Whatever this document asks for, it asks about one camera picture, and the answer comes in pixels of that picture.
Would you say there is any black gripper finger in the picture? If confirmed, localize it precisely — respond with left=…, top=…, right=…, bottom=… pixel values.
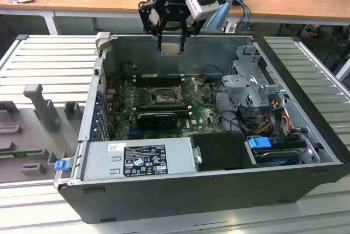
left=178, top=19, right=205, bottom=55
left=138, top=0, right=168, bottom=52

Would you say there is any silver CPU plate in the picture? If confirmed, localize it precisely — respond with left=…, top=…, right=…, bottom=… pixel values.
left=160, top=43, right=183, bottom=56

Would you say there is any metal socket cover frame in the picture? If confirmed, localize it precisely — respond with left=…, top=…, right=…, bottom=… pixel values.
left=177, top=77, right=199, bottom=101

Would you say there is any thin metal locking lever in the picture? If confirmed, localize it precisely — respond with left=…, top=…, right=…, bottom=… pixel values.
left=144, top=75, right=153, bottom=94

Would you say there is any black RAM slot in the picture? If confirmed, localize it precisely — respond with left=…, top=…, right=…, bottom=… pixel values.
left=134, top=77, right=183, bottom=81
left=135, top=104, right=191, bottom=108
left=135, top=107, right=191, bottom=110
left=135, top=102, right=191, bottom=106
left=134, top=80, right=183, bottom=84
left=135, top=109, right=191, bottom=113
left=134, top=83, right=183, bottom=87
left=134, top=74, right=183, bottom=79

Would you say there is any metal CPU socket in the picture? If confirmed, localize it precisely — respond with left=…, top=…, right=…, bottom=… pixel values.
left=149, top=86, right=184, bottom=105

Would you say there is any grey plastic case latch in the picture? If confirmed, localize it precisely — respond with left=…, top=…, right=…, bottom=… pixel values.
left=95, top=32, right=112, bottom=52

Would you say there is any grey metal disk bay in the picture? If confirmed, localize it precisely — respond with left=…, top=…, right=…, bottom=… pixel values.
left=220, top=43, right=292, bottom=110

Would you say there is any green motherboard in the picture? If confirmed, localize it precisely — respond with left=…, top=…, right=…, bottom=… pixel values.
left=108, top=77, right=229, bottom=141

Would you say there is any black graphics card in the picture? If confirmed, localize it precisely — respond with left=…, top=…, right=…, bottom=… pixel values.
left=136, top=112, right=178, bottom=128

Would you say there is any black plastic shroud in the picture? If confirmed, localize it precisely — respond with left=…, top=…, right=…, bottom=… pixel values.
left=189, top=132, right=259, bottom=172

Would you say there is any person foot in sandal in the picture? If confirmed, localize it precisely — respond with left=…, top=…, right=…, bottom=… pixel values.
left=305, top=24, right=323, bottom=39

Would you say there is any hard disk in blue carrier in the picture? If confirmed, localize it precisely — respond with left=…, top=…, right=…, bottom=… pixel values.
left=245, top=136, right=306, bottom=168

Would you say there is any grey power supply unit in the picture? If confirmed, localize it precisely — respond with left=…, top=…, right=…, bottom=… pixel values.
left=80, top=137, right=198, bottom=182

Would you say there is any grey parts rack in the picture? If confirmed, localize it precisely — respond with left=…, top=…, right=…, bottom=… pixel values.
left=0, top=83, right=86, bottom=184

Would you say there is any blue plastic latch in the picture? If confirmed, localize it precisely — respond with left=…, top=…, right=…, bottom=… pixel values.
left=54, top=160, right=69, bottom=172

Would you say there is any black open PC case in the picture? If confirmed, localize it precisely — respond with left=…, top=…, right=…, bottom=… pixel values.
left=53, top=32, right=346, bottom=224

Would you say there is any green RAM stick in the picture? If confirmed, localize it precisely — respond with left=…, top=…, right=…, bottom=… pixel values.
left=0, top=148, right=46, bottom=160

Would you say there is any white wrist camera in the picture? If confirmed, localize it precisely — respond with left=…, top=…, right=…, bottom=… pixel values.
left=185, top=0, right=221, bottom=22

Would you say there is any black wire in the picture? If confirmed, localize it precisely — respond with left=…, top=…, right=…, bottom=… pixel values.
left=199, top=65, right=223, bottom=84
left=213, top=79, right=248, bottom=133

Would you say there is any blue cable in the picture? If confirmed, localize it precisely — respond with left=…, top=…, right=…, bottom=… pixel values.
left=231, top=0, right=252, bottom=32

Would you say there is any thin red wire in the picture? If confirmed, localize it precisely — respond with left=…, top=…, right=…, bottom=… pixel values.
left=109, top=72, right=117, bottom=94

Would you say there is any yellow wire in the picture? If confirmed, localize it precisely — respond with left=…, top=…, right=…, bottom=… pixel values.
left=256, top=123, right=274, bottom=136

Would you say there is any orange wire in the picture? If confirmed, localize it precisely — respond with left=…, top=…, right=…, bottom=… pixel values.
left=278, top=109, right=291, bottom=136

